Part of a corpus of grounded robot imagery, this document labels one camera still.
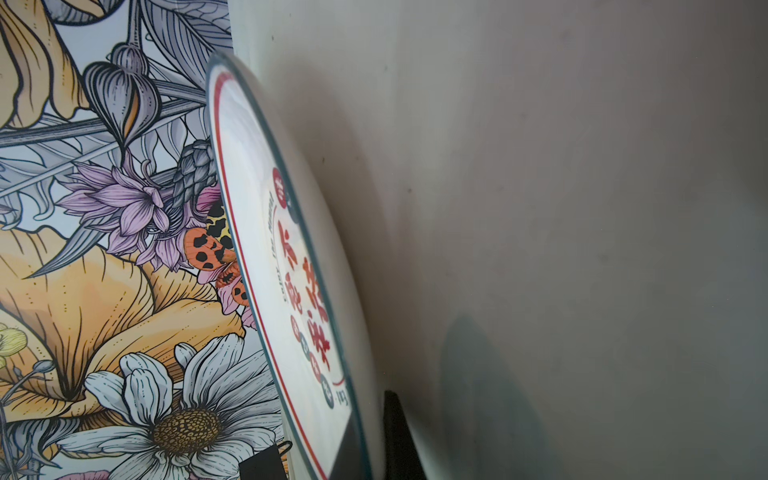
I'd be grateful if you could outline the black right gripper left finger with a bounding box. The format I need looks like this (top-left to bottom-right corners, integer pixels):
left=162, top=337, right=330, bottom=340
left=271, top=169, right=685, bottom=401
left=328, top=419, right=363, bottom=480

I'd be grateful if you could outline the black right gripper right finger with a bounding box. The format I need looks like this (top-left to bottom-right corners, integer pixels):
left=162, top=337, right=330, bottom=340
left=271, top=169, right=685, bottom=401
left=383, top=390, right=427, bottom=480

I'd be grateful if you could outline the red character white plate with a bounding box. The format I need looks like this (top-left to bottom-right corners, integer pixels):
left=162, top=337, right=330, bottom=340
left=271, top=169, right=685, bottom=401
left=207, top=53, right=386, bottom=479

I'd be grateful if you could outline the black wire dish rack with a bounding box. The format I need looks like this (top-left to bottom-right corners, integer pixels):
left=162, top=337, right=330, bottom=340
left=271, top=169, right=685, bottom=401
left=239, top=440, right=293, bottom=480

